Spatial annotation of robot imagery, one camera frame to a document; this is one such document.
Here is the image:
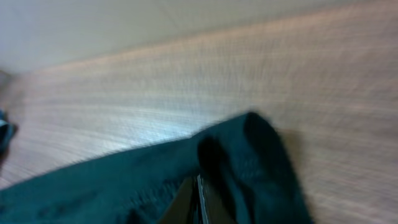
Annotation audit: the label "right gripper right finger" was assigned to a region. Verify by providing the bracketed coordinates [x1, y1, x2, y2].
[197, 175, 236, 224]

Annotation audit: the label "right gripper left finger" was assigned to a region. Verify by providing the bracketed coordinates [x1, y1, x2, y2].
[157, 177, 197, 224]

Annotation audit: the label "black shorts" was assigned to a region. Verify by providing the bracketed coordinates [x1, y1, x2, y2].
[1, 112, 312, 223]

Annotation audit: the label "blue polo shirt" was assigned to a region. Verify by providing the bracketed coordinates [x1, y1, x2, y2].
[1, 110, 18, 163]

